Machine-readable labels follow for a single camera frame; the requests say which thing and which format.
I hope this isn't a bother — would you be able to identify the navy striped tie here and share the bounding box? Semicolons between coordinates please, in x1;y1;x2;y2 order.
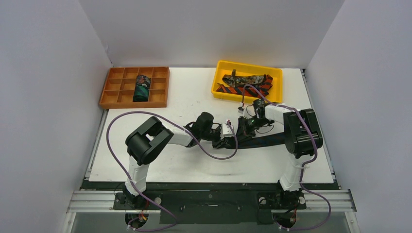
213;127;285;149

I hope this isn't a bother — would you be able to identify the yellow plastic tray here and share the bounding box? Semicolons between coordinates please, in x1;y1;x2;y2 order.
211;60;283;102

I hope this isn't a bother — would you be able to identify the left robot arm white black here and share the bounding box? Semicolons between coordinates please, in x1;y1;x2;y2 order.
122;112;239;209

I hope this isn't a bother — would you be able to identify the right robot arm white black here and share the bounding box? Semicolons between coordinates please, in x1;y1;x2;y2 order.
236;99;323;208

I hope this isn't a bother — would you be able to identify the orange black striped tie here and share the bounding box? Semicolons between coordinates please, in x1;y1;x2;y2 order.
216;75;273;97

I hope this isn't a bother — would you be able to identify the rolled green patterned tie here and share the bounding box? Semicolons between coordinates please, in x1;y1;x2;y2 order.
133;74;151;102

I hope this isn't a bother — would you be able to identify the orange wooden divider tray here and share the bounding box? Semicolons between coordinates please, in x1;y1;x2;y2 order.
99;67;170;109

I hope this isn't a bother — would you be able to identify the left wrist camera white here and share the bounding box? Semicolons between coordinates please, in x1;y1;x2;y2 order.
221;122;235;139

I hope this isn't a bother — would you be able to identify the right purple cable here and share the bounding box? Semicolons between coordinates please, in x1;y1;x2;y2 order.
239;84;332;232

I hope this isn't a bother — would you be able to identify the purple cable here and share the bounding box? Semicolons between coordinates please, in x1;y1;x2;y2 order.
105;111;240;233
239;84;332;232

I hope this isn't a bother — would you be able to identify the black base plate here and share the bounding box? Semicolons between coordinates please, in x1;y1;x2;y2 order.
81;181;338;228

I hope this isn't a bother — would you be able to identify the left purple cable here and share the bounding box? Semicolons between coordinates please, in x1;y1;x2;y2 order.
105;111;240;233

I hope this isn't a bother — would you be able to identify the aluminium frame rail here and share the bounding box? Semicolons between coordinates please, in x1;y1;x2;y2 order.
67;190;356;213

